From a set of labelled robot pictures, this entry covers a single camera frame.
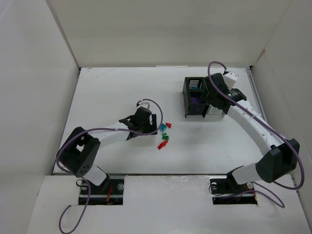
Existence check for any teal square lego brick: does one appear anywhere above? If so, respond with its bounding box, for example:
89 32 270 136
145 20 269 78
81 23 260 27
159 124 167 132

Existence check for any purple rectangular lego brick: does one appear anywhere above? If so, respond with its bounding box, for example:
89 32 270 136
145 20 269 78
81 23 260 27
191 97 201 104

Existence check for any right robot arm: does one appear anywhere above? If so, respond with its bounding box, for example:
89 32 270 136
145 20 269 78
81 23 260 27
201 73 300 191

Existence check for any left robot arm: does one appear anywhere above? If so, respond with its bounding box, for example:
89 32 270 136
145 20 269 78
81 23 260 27
56 107 157 192

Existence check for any black slatted container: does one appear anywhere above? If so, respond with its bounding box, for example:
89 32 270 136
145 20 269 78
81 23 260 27
182 77 209 118

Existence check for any white slatted container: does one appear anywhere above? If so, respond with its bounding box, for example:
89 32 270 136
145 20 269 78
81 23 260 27
207 105 224 115

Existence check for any long red lego piece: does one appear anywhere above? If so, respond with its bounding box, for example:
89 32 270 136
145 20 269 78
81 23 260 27
157 140 168 150

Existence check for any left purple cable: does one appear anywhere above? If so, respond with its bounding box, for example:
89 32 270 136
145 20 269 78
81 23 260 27
55 98 163 234

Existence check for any purple cable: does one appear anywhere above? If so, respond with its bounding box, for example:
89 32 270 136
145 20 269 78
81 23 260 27
207 60 305 208
55 98 163 234

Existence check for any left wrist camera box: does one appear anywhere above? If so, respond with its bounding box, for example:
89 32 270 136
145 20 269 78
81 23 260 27
136 100 150 110

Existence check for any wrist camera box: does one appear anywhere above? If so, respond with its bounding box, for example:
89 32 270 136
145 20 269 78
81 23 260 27
223 70 239 89
136 100 150 110

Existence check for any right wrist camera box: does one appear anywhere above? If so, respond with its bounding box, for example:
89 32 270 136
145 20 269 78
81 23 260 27
223 70 239 89

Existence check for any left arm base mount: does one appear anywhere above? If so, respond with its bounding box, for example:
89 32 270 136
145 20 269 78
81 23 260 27
76 175 125 206

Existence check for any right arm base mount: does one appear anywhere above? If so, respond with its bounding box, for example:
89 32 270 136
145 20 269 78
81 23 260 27
209 175 258 205

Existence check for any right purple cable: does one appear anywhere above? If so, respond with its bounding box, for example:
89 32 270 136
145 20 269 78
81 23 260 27
207 60 305 208

